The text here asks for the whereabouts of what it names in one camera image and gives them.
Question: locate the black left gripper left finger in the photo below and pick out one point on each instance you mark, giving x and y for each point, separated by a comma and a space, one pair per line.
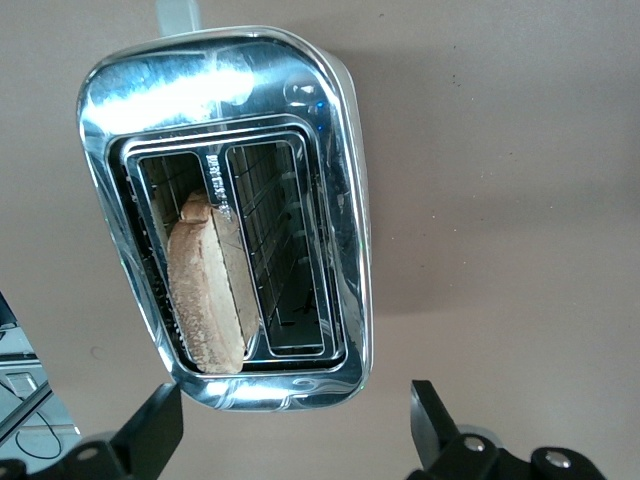
150, 435

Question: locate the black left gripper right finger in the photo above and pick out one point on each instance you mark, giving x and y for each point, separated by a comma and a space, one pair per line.
435, 435

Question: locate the brown bread slice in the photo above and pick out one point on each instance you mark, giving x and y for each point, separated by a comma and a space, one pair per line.
205, 300

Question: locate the cream and chrome toaster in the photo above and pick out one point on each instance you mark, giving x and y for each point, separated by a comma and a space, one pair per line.
150, 90

